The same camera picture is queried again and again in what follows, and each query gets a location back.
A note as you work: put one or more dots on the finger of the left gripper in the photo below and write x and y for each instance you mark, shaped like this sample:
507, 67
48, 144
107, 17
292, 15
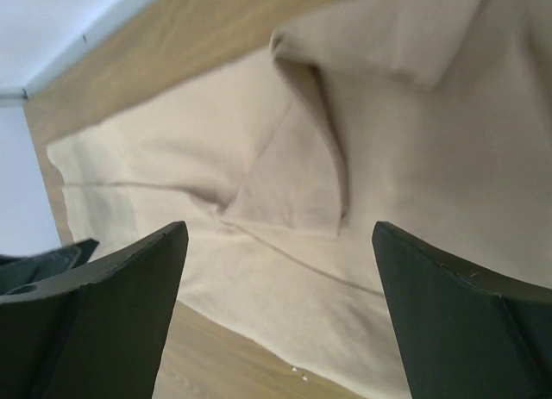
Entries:
19, 271

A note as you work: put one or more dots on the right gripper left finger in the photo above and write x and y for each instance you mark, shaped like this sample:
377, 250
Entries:
98, 330

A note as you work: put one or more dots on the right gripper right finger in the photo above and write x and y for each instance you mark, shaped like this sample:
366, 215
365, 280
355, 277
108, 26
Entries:
463, 331

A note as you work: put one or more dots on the beige t shirt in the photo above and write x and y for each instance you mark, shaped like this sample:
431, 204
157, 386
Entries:
434, 115

